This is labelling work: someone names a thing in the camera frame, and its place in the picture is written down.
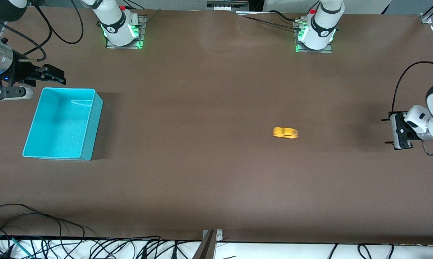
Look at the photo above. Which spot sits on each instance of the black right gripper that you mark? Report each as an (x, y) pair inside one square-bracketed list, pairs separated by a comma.
[(22, 72)]

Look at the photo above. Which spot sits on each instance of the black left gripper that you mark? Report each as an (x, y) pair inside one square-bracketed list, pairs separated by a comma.
[(410, 135)]

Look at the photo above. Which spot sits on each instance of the yellow beetle toy car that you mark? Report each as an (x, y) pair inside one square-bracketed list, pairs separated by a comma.
[(285, 133)]

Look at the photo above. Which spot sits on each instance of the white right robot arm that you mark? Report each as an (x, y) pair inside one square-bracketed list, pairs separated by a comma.
[(117, 25)]

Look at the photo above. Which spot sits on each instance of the teal plastic storage bin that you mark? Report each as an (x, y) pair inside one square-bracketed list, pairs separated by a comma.
[(60, 126)]

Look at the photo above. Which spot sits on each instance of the white lower shelf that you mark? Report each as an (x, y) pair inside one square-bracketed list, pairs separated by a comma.
[(273, 251)]

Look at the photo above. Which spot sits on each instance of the grey power strip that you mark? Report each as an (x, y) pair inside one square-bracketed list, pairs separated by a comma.
[(227, 4)]

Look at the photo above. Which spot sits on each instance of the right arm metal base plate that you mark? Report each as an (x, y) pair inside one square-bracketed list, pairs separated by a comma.
[(141, 30)]

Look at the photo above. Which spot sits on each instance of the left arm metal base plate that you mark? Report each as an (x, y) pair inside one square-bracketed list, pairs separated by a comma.
[(315, 50)]

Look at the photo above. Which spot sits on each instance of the aluminium corner bracket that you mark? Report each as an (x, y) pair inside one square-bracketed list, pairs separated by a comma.
[(426, 18)]

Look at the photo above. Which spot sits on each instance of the metal table edge bracket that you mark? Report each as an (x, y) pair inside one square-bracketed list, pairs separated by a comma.
[(210, 244)]

